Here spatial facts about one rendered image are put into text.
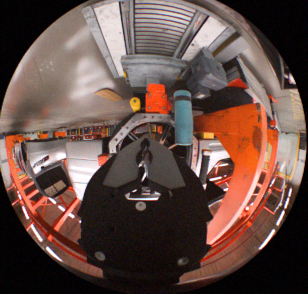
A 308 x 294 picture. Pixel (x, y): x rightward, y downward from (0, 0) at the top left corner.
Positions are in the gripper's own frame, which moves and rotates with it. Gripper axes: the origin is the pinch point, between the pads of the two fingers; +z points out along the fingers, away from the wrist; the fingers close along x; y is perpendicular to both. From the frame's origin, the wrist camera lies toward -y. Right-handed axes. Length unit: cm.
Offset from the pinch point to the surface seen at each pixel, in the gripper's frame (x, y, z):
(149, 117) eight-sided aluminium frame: 0.1, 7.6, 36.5
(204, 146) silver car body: 49, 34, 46
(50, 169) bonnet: -342, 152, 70
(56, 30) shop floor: -58, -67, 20
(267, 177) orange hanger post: 242, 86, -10
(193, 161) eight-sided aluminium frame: 30, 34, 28
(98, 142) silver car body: -40, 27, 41
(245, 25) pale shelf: 19.1, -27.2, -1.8
